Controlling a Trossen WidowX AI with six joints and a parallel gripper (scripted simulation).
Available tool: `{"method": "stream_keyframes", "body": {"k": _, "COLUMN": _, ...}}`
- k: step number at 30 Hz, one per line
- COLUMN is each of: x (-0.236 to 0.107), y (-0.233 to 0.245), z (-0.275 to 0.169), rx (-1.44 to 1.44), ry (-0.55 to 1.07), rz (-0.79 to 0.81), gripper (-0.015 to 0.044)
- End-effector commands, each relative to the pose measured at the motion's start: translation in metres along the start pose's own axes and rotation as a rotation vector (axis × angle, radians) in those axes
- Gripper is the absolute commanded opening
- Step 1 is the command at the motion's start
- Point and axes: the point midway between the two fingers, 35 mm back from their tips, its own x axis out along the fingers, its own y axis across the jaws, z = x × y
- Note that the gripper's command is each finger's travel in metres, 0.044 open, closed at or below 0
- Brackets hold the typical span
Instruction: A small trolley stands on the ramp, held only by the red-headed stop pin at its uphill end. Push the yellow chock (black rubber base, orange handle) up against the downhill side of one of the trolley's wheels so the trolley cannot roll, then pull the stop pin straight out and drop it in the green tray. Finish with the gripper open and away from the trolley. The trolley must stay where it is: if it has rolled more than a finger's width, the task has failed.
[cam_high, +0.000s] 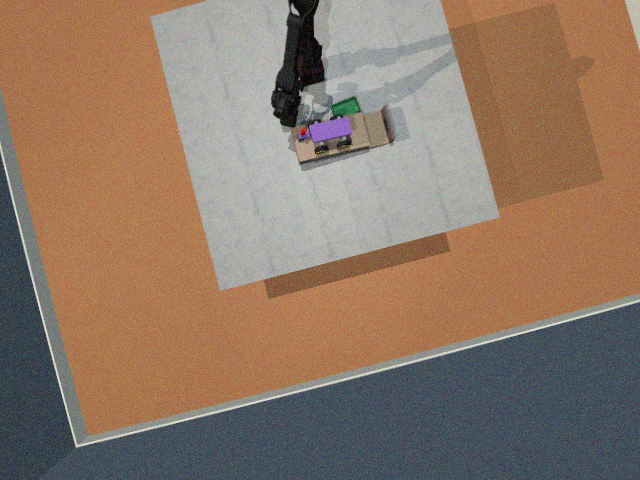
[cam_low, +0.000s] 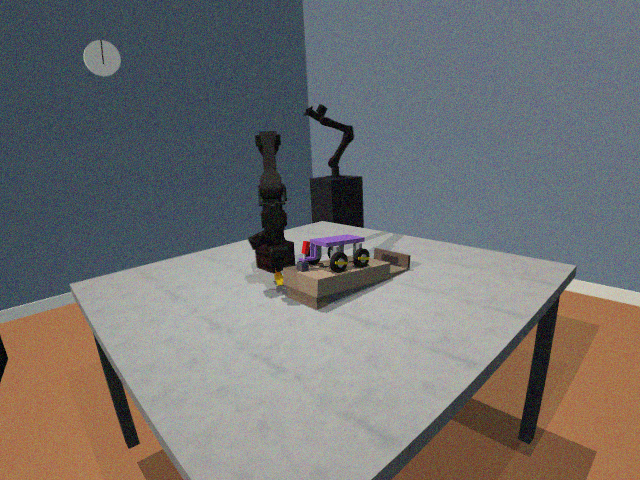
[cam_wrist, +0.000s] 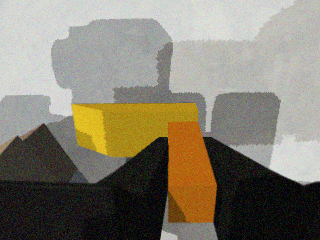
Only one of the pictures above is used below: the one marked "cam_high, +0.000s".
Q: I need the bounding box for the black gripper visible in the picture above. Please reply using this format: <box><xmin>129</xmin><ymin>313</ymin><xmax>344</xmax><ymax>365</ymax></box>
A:
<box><xmin>280</xmin><ymin>80</ymin><xmax>304</xmax><ymax>128</ymax></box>

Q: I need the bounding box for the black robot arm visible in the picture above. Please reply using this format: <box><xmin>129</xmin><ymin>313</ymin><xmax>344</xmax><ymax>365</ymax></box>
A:
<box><xmin>271</xmin><ymin>0</ymin><xmax>322</xmax><ymax>120</ymax></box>

